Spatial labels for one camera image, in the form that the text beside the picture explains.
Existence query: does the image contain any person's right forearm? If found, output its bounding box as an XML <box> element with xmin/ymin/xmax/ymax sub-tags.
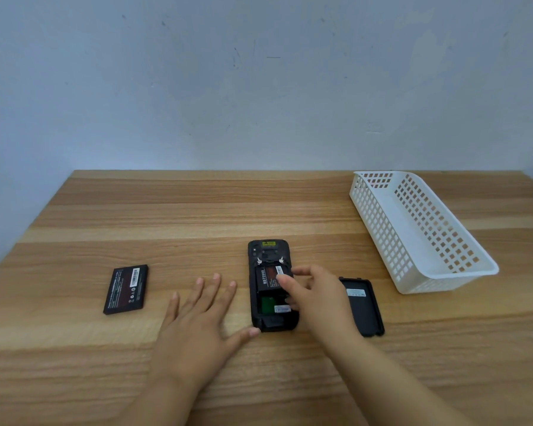
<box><xmin>323</xmin><ymin>332</ymin><xmax>477</xmax><ymax>426</ymax></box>

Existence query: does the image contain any black handheld scanner device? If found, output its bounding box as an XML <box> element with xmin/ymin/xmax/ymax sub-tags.
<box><xmin>247</xmin><ymin>239</ymin><xmax>300</xmax><ymax>333</ymax></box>

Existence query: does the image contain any black battery with red label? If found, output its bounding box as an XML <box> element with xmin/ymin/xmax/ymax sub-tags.
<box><xmin>254</xmin><ymin>264</ymin><xmax>294</xmax><ymax>294</ymax></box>
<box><xmin>102</xmin><ymin>264</ymin><xmax>149</xmax><ymax>316</ymax></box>

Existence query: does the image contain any person's left forearm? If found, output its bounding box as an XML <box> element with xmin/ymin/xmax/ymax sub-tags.
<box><xmin>115</xmin><ymin>373</ymin><xmax>205</xmax><ymax>426</ymax></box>

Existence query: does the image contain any person's left hand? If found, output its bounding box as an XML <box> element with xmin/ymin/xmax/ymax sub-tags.
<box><xmin>149</xmin><ymin>273</ymin><xmax>262</xmax><ymax>392</ymax></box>

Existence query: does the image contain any white plastic mesh basket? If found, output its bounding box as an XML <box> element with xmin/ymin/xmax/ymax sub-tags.
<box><xmin>349</xmin><ymin>171</ymin><xmax>500</xmax><ymax>295</ymax></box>

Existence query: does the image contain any person's right hand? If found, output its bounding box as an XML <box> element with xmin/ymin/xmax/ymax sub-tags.
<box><xmin>276</xmin><ymin>264</ymin><xmax>361</xmax><ymax>352</ymax></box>

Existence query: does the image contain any black battery cover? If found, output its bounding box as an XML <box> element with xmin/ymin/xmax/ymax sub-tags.
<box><xmin>339</xmin><ymin>277</ymin><xmax>386</xmax><ymax>338</ymax></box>

